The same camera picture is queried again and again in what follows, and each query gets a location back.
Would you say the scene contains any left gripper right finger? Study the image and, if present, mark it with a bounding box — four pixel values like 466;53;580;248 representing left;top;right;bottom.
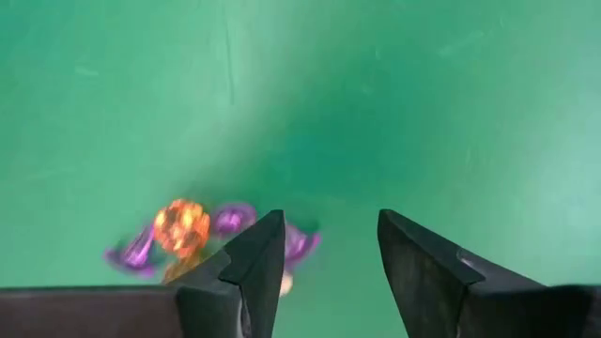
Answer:
377;208;551;338

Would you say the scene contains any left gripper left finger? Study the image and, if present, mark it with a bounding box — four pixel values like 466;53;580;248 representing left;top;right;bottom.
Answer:
173;208;287;338

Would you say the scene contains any purple translucent witch hat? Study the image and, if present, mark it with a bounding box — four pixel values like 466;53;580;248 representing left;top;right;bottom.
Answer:
283;223;323;273
210;202;258;238
102;223;159;279

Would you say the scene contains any cream plastic skull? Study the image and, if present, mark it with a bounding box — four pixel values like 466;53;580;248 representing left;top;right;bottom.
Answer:
279;270;295;298

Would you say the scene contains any orange translucent pumpkin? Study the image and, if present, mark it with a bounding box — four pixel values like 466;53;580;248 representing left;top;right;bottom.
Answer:
162;255;208;285
152;198;211;259

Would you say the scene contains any green table mat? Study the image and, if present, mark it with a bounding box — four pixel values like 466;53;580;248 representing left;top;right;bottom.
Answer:
0;0;601;338

